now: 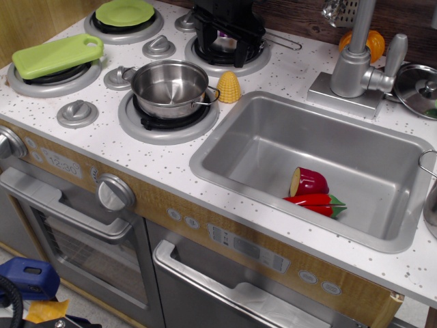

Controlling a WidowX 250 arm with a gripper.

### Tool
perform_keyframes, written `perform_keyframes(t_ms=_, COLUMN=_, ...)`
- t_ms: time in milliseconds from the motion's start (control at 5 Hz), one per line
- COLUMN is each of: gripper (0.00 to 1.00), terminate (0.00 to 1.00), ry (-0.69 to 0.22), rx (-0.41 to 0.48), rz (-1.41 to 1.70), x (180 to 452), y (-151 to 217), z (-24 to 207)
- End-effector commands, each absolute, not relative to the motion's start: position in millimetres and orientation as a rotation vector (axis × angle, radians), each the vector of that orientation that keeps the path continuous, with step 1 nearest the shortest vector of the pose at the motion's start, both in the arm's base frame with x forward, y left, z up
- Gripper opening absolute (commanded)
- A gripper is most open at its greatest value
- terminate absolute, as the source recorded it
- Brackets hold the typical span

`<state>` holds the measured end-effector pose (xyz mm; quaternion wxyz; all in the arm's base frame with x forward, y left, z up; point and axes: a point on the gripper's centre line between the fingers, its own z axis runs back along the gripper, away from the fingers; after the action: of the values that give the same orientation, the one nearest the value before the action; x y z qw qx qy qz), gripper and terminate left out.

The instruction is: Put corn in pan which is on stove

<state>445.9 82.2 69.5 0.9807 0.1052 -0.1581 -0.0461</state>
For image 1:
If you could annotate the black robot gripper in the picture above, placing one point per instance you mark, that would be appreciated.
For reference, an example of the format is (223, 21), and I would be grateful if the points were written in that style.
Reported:
(236, 20)

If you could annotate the back right stove burner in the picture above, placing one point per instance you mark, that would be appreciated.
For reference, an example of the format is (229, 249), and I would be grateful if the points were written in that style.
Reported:
(217, 70)

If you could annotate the stove burner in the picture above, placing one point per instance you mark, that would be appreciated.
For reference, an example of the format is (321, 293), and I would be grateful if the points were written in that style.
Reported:
(217, 70)
(56, 89)
(147, 129)
(139, 33)

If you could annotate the grey stove knob back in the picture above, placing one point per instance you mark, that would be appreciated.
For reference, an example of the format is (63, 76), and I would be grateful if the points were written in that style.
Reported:
(186, 23)

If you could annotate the grey stove knob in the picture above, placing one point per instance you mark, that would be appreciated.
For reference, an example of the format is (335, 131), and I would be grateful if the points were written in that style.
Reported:
(77, 114)
(119, 78)
(158, 48)
(186, 23)

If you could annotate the yellow toy corn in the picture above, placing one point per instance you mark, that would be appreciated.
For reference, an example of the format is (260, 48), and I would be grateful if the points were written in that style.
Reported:
(228, 88)

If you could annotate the grey stove knob upper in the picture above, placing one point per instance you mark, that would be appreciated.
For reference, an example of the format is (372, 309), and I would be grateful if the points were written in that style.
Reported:
(158, 48)

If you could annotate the front right stove burner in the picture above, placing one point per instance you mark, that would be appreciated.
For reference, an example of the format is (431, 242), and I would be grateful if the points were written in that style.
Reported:
(147, 129)

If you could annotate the grey stove knob middle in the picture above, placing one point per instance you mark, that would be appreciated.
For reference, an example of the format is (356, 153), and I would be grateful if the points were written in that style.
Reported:
(119, 78)

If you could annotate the back left stove burner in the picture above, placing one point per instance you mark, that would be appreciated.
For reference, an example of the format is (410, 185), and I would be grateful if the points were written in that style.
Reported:
(139, 33)

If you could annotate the front left stove burner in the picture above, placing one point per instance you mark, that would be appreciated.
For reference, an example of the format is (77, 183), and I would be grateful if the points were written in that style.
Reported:
(56, 89)

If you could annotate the grey stove knob front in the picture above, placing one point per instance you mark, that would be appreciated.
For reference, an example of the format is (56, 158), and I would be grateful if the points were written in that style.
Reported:
(77, 114)

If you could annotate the small steel pot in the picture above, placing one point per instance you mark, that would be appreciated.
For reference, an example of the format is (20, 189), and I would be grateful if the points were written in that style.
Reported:
(170, 89)

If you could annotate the green plastic plate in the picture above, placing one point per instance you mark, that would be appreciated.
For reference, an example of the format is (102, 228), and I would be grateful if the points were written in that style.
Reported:
(120, 13)

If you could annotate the metal grater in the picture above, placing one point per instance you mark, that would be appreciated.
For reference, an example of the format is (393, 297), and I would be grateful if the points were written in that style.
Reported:
(340, 13)

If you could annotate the silver toy faucet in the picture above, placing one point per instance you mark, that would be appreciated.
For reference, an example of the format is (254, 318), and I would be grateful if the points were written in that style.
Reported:
(355, 86)

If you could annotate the orange toy bell pepper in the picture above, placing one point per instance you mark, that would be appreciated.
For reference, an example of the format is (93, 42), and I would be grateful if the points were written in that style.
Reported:
(375, 43)

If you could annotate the green plastic cutting board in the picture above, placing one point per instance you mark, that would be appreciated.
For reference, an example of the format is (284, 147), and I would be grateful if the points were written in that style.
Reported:
(51, 57)

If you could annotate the silver oven dial right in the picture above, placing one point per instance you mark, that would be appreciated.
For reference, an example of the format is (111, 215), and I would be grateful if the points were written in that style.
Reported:
(113, 194)

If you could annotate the silver oven dial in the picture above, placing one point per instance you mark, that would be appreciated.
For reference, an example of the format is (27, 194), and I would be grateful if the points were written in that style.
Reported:
(113, 194)
(11, 144)

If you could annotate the red toy chili pepper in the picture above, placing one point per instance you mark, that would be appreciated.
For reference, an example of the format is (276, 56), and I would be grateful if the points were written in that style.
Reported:
(324, 204)

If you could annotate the steel pot lid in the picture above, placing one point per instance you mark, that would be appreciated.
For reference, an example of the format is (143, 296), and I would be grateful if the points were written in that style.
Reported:
(415, 88)

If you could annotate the grey sink basin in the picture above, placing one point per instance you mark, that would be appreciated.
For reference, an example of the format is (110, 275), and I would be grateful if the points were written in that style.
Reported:
(373, 170)

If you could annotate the silver oven dial left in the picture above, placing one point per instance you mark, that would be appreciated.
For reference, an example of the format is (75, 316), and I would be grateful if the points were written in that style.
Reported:
(11, 144)

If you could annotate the blue clamp tool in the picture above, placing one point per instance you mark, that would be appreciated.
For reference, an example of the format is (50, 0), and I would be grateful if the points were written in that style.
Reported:
(35, 279)

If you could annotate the yellow tape piece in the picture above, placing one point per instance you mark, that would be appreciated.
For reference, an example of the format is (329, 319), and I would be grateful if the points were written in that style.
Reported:
(43, 311)

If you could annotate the oven door with handle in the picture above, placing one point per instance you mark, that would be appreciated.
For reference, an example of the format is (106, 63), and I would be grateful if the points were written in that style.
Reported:
(104, 255)

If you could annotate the dishwasher door with handle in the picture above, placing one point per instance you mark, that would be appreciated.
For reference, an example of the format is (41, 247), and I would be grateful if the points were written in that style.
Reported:
(201, 288)

